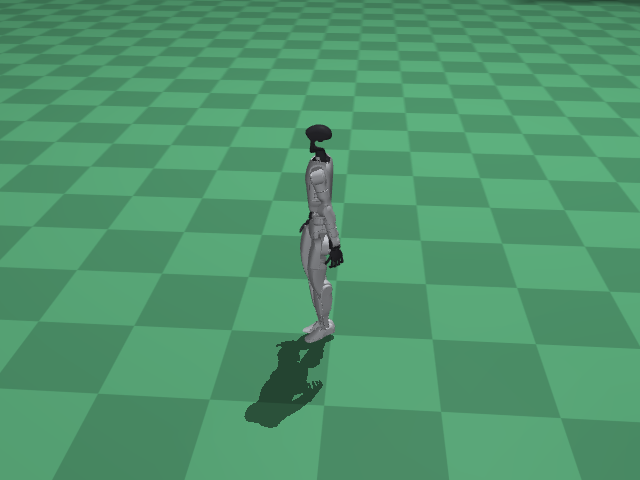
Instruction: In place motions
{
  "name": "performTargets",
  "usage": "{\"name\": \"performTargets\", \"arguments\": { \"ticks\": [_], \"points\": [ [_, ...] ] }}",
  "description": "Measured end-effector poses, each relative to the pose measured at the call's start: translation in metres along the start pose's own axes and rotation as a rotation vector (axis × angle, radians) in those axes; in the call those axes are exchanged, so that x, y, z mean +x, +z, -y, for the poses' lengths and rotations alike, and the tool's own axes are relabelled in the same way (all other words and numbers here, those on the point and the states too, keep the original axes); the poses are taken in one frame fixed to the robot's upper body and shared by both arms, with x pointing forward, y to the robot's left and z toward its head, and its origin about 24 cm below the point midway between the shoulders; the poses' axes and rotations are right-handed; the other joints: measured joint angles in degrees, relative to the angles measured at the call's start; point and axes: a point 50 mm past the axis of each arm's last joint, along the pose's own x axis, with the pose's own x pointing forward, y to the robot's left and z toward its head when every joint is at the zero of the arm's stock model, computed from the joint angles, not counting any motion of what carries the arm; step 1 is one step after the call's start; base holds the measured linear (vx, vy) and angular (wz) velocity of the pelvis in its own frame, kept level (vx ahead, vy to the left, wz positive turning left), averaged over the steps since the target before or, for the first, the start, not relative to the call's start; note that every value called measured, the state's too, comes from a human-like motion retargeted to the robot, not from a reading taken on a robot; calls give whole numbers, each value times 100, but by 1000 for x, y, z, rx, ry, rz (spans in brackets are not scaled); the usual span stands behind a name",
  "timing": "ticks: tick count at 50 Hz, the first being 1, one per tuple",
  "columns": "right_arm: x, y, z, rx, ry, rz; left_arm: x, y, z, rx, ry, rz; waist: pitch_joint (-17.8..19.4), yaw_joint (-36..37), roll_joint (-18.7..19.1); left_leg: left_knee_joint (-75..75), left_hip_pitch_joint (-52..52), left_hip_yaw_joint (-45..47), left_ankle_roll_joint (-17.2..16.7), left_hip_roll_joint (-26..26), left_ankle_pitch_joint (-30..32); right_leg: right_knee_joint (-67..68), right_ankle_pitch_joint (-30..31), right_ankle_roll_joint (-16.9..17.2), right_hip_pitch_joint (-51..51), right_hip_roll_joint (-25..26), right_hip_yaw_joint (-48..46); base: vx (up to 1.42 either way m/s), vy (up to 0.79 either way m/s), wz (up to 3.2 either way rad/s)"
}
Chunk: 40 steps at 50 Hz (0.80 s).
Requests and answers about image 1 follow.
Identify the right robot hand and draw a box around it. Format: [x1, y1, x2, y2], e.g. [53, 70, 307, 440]
[299, 211, 312, 232]

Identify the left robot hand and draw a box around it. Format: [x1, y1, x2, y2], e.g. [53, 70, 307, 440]
[325, 240, 343, 268]

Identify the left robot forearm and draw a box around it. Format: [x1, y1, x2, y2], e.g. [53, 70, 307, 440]
[323, 206, 340, 247]

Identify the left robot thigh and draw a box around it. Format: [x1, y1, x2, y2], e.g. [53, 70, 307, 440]
[307, 233, 332, 296]

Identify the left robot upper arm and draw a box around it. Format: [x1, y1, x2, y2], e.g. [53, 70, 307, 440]
[310, 166, 333, 217]

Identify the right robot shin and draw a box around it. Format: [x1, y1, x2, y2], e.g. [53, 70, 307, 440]
[308, 279, 319, 324]

